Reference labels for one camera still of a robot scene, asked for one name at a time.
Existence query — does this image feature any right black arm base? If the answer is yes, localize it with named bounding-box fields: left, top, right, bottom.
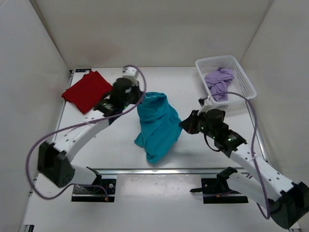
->
left=190, top=167, right=249, bottom=204

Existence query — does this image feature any purple t shirt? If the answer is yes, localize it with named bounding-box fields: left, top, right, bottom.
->
left=204, top=68, right=234, bottom=102

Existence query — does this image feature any red t shirt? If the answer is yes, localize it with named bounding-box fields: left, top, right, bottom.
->
left=61, top=71, right=112, bottom=115

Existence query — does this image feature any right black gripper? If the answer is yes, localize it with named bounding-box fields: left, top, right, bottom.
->
left=179, top=111, right=217, bottom=140

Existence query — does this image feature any white plastic basket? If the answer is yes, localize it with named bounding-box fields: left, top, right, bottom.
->
left=195, top=55, right=256, bottom=100

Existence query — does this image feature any blue t shirt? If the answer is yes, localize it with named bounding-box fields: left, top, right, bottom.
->
left=134, top=92, right=182, bottom=164

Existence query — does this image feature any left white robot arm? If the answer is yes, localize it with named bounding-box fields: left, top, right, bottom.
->
left=37, top=77, right=143, bottom=193

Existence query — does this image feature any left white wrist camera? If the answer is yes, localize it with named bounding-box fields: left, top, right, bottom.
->
left=122, top=67, right=139, bottom=83

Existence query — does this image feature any black table label sticker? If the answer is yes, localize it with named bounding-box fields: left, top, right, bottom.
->
left=75, top=68, right=92, bottom=73

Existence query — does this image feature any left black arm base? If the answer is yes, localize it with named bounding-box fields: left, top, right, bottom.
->
left=71, top=169, right=117, bottom=203

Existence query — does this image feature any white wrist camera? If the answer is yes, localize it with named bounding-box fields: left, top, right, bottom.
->
left=122, top=67, right=139, bottom=83
left=197, top=96, right=213, bottom=116

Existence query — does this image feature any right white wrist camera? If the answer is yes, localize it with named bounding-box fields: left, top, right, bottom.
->
left=197, top=96, right=213, bottom=116

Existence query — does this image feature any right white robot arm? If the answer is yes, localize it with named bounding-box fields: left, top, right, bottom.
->
left=179, top=109, right=309, bottom=229

